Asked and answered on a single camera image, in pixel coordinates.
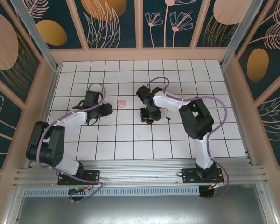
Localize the panel with leaf outlines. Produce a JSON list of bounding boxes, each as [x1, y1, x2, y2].
[[76, 0, 140, 49]]

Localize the panel small gold ellipse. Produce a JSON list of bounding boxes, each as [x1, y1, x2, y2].
[[21, 0, 89, 50]]

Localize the panel cream disc gold rays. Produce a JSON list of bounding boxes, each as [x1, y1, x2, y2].
[[0, 9, 43, 105], [196, 0, 245, 49]]

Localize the panel with several flower outlines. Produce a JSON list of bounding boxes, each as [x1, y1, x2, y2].
[[140, 0, 201, 49]]

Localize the panel with single flower outline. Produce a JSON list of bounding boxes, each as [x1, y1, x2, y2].
[[0, 81, 24, 170]]

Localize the grey metal sheet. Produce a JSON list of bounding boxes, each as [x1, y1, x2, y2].
[[13, 183, 275, 224]]

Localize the panel with feather outlines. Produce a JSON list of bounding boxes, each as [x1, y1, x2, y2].
[[256, 81, 280, 166]]

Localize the panel gold ellipse feather outline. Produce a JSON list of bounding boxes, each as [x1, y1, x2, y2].
[[235, 0, 280, 101]]

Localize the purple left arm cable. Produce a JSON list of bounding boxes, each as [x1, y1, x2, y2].
[[37, 83, 107, 204]]

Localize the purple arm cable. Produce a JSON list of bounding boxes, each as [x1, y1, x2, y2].
[[148, 77, 231, 201], [37, 83, 107, 204]]

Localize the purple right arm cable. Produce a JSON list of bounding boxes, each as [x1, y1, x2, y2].
[[148, 77, 231, 201]]

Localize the aluminium front frame rail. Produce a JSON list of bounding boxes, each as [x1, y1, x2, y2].
[[14, 160, 269, 187]]

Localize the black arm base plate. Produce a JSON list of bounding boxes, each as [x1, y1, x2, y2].
[[57, 169, 101, 187], [181, 168, 224, 185]]

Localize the slotted grey cable duct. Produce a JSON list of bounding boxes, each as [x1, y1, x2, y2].
[[23, 188, 200, 197]]

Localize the aluminium corner post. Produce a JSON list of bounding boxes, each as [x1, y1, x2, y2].
[[220, 0, 256, 69], [10, 0, 62, 72]]

